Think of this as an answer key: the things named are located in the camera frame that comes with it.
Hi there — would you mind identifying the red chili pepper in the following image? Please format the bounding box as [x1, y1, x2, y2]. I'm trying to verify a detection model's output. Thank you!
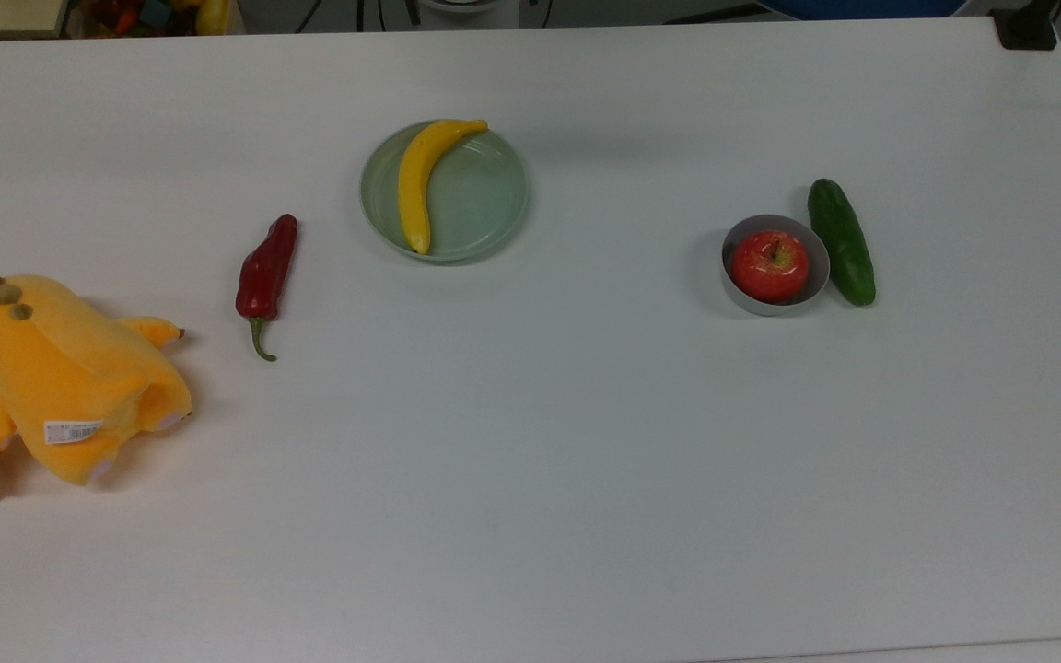
[235, 214, 299, 363]

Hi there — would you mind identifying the pale green plastic plate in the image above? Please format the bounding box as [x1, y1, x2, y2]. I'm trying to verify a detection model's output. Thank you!
[359, 120, 531, 264]

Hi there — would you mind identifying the yellow banana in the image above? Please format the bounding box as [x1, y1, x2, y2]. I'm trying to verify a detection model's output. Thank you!
[398, 119, 489, 256]

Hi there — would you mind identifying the small grey bowl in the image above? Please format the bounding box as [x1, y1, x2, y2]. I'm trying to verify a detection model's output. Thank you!
[720, 214, 832, 318]

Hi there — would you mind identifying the red apple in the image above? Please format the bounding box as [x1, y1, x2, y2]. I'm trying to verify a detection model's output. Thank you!
[730, 230, 810, 305]

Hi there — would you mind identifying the green cucumber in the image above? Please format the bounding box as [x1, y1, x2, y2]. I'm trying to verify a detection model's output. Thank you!
[807, 178, 877, 308]

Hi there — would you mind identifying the yellow plush toy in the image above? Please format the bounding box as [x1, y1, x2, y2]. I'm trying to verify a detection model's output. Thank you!
[0, 274, 193, 503]

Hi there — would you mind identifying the box of colourful toys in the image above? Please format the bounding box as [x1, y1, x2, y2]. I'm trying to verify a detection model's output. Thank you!
[64, 0, 233, 39]

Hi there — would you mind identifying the black table clamp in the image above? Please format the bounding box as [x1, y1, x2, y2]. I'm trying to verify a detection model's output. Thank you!
[989, 0, 1061, 52]

